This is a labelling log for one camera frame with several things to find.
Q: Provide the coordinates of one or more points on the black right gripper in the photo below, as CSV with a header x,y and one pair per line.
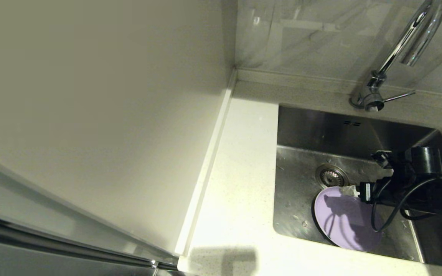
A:
x,y
401,191

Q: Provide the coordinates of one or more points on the pale blue plate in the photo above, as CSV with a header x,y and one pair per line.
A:
x,y
343,226

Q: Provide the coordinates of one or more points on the chrome gooseneck faucet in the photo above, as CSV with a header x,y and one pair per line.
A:
x,y
395,50

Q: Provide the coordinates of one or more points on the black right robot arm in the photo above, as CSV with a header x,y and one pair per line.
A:
x,y
424,161

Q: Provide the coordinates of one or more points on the stainless steel sink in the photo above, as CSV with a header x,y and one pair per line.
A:
x,y
301,214

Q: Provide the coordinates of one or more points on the round metal drain strainer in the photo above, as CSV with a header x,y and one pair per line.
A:
x,y
330,176

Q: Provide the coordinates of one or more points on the white trim strip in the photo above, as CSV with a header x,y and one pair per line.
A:
x,y
205,165

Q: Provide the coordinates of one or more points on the white cabinet side panel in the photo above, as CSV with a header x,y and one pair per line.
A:
x,y
90,96

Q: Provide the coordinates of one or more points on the stainless steel appliance door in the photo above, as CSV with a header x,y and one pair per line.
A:
x,y
14,264

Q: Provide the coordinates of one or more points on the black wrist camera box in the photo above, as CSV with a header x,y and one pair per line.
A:
x,y
365,191

